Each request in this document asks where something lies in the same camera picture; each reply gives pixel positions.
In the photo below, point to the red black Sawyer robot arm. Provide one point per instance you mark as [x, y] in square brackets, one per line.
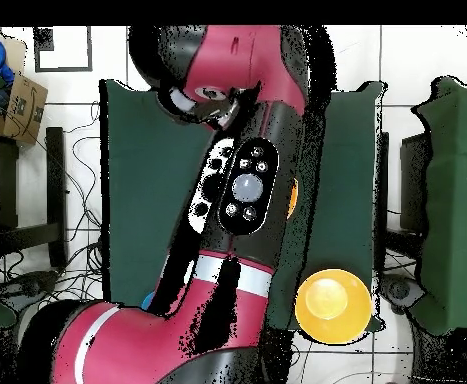
[237, 60]

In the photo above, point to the small light blue bowl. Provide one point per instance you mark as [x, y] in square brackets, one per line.
[148, 302]

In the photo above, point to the black square floor frame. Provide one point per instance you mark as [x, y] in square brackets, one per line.
[63, 70]

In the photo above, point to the black metal frame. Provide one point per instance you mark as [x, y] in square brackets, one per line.
[413, 180]
[55, 180]

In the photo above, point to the cardboard box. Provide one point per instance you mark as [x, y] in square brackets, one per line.
[25, 108]

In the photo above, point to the black tripod base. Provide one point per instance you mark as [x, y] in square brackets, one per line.
[403, 290]
[29, 286]

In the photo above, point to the dark green table cloth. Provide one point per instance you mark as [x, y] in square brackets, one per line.
[137, 180]

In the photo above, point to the large orange bowl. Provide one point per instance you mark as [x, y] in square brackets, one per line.
[333, 308]
[293, 200]

